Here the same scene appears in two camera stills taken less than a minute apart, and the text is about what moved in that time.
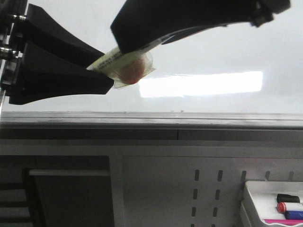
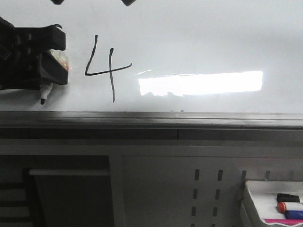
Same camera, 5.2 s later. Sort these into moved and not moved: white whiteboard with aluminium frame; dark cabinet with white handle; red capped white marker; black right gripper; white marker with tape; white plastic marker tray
Moved: white marker with tape; black right gripper
Not moved: white plastic marker tray; white whiteboard with aluminium frame; dark cabinet with white handle; red capped white marker
